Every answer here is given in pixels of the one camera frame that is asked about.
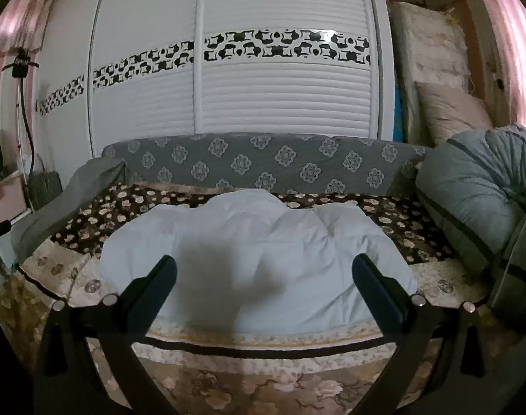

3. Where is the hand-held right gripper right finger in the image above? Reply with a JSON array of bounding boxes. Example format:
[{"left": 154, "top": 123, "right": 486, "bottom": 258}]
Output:
[{"left": 352, "top": 253, "right": 508, "bottom": 415}]

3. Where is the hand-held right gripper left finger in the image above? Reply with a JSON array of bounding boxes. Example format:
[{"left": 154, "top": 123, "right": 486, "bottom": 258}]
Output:
[{"left": 31, "top": 254, "right": 179, "bottom": 415}]

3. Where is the white padded garment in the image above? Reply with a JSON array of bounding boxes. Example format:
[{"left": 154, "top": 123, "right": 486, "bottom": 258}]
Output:
[{"left": 99, "top": 189, "right": 419, "bottom": 337}]

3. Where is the grey cloth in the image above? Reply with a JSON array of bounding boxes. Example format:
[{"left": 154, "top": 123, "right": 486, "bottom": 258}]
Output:
[{"left": 11, "top": 158, "right": 126, "bottom": 249}]

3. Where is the beige floral blanket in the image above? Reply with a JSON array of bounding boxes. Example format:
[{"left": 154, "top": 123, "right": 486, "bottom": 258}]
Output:
[{"left": 0, "top": 242, "right": 523, "bottom": 415}]

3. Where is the grey green duvet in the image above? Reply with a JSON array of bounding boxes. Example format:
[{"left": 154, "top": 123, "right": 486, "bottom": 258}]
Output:
[{"left": 415, "top": 124, "right": 526, "bottom": 338}]

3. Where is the dark ribbed basket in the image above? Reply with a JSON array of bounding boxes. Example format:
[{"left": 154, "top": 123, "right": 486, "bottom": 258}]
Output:
[{"left": 29, "top": 172, "right": 62, "bottom": 212}]

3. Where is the pink box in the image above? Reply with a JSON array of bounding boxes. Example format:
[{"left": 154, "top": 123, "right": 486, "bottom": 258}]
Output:
[{"left": 0, "top": 170, "right": 32, "bottom": 225}]

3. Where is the blue folded item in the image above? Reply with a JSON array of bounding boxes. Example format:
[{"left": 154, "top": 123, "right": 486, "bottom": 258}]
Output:
[{"left": 395, "top": 82, "right": 408, "bottom": 141}]

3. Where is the pink pillow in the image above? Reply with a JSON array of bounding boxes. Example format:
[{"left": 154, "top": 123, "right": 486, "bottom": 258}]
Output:
[{"left": 414, "top": 81, "right": 495, "bottom": 148}]

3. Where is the white louvred wardrobe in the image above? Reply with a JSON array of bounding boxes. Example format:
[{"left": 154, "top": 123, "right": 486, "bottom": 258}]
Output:
[{"left": 31, "top": 0, "right": 397, "bottom": 174}]

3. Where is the cream bagged quilt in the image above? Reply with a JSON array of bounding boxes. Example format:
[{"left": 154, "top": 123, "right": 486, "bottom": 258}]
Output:
[{"left": 388, "top": 0, "right": 469, "bottom": 139}]

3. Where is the pink curtain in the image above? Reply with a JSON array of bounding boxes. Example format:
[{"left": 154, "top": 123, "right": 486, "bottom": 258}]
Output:
[
  {"left": 0, "top": 0, "right": 56, "bottom": 59},
  {"left": 470, "top": 0, "right": 526, "bottom": 135}
]

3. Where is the black camera tripod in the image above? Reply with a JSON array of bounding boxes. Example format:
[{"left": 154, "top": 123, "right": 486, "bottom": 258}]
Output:
[{"left": 2, "top": 49, "right": 45, "bottom": 208}]

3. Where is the wooden closet frame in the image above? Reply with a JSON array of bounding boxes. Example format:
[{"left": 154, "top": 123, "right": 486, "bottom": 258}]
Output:
[{"left": 455, "top": 0, "right": 512, "bottom": 130}]

